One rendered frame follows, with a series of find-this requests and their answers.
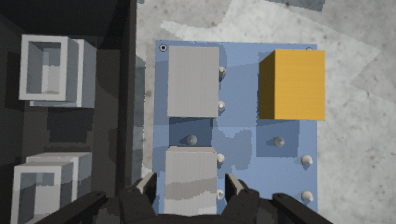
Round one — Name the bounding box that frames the grey open-top rectangular box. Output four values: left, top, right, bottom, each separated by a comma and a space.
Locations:
19, 35, 97, 108
10, 152, 92, 224

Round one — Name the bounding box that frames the yellow rectangular block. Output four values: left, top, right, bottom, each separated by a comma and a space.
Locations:
259, 49, 325, 120

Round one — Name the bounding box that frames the grey rectangular block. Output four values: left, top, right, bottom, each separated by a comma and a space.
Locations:
164, 145, 217, 216
167, 46, 219, 118

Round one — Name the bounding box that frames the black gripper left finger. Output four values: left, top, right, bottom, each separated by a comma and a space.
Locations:
34, 173, 164, 224

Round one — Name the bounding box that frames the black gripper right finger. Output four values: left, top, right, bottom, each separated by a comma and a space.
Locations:
211, 174, 333, 224

